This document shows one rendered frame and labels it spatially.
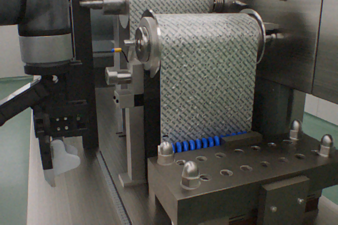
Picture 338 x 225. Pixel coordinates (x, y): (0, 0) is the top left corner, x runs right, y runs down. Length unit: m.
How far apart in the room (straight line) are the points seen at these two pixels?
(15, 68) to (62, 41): 5.82
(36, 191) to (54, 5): 0.51
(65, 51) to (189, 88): 0.31
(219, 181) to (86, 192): 0.36
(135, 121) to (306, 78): 0.40
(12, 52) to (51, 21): 5.78
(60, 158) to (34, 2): 0.24
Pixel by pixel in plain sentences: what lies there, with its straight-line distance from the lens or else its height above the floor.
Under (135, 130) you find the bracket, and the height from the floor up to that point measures 1.04.
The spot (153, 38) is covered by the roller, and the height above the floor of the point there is 1.27.
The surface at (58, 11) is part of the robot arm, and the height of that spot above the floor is 1.33.
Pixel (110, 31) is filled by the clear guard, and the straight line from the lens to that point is 1.69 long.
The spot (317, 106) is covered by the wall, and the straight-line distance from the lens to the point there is 4.07.
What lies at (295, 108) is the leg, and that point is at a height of 1.02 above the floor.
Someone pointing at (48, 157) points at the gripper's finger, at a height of 1.11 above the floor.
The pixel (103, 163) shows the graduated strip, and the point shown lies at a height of 0.90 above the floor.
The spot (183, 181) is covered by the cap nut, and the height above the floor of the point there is 1.04.
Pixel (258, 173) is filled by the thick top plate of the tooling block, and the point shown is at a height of 1.03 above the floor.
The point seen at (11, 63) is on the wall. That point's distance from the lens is 6.29.
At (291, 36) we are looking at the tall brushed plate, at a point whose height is 1.26.
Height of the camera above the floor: 1.34
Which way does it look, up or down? 17 degrees down
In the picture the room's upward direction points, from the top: straight up
